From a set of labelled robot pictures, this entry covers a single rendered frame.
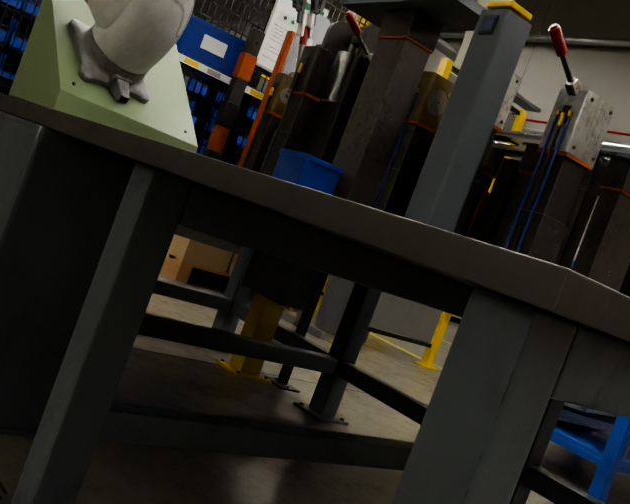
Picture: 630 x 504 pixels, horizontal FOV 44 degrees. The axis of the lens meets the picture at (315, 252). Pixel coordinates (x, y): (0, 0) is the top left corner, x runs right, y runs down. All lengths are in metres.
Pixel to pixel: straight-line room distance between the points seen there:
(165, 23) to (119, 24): 0.10
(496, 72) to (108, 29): 0.83
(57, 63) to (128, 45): 0.16
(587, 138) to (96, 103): 1.01
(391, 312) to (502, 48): 4.02
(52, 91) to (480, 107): 0.89
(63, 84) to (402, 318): 4.03
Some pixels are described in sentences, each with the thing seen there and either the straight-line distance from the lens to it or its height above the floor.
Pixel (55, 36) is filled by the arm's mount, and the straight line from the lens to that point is 1.85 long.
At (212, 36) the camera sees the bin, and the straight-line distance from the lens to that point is 2.62.
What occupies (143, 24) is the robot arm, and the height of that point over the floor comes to 0.93.
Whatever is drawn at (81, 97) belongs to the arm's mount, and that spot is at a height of 0.75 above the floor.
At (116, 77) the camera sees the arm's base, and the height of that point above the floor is 0.82.
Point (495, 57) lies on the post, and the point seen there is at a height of 1.05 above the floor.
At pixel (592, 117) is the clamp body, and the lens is 1.51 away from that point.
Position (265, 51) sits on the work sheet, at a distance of 2.92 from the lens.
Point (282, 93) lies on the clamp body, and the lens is 2.30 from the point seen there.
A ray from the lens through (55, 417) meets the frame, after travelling 1.43.
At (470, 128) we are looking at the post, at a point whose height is 0.92.
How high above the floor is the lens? 0.65
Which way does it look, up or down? 1 degrees down
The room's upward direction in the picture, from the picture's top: 21 degrees clockwise
